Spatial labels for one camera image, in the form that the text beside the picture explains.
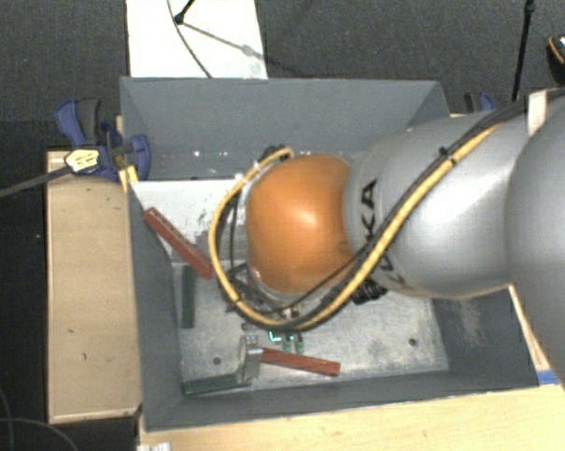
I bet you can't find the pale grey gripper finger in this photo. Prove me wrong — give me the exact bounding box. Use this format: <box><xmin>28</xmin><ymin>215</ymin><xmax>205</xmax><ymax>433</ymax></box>
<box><xmin>244</xmin><ymin>333</ymin><xmax>266</xmax><ymax>387</ymax></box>
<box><xmin>236</xmin><ymin>335</ymin><xmax>249</xmax><ymax>378</ymax></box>

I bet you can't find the dark green flat block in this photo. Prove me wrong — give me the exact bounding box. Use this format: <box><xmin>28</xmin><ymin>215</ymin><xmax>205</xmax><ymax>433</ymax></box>
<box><xmin>181</xmin><ymin>372</ymin><xmax>253</xmax><ymax>397</ymax></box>
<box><xmin>178</xmin><ymin>265</ymin><xmax>198</xmax><ymax>330</ymax></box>

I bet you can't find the red-brown flat block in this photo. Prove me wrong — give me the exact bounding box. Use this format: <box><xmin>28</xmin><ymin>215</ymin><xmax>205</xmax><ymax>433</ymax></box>
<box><xmin>258</xmin><ymin>344</ymin><xmax>343</xmax><ymax>382</ymax></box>
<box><xmin>142</xmin><ymin>204</ymin><xmax>217</xmax><ymax>284</ymax></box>

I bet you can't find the grey metal bin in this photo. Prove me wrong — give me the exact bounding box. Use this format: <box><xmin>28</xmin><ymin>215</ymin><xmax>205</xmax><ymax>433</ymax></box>
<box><xmin>118</xmin><ymin>58</ymin><xmax>543</xmax><ymax>433</ymax></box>

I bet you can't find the pale wood flat board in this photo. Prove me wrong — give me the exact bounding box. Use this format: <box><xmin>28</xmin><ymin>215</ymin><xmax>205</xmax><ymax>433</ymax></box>
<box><xmin>35</xmin><ymin>146</ymin><xmax>145</xmax><ymax>426</ymax></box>

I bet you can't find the black cylinder on white bracket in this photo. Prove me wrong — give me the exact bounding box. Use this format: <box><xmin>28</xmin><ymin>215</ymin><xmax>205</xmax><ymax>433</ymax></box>
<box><xmin>350</xmin><ymin>277</ymin><xmax>388</xmax><ymax>306</ymax></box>

